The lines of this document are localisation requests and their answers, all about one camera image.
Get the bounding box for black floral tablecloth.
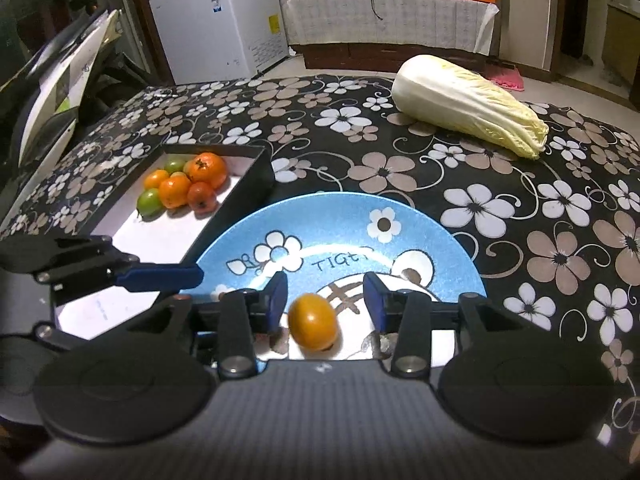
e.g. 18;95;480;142
0;74;640;461

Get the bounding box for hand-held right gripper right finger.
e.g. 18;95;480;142
362;272;531;378

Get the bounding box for blue flower-print plate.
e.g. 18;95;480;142
180;192;488;361

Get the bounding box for white checked cabinet cloth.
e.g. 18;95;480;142
278;0;501;57

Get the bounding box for large orange-red tomato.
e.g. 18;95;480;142
187;152;229;190

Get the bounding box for yellow-orange cherry tomato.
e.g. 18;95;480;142
287;293;342;352

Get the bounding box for beige side cabinet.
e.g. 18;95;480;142
606;0;640;86

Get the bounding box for napa cabbage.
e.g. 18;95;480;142
391;55;550;161

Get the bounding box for black and white scooter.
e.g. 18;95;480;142
0;7;157;196

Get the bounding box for dark wooden TV cabinet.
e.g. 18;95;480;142
290;42;488;73

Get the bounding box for red cherry tomato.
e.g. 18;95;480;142
187;182;219;212

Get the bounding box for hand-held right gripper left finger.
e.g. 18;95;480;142
127;272;290;380

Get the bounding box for black box with white inside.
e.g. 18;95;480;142
52;144;276;343

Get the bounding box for pink slipper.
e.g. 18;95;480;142
485;62;526;92

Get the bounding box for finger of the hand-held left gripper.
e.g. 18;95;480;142
0;235;204;297

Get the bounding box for white chest freezer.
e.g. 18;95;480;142
148;0;290;86

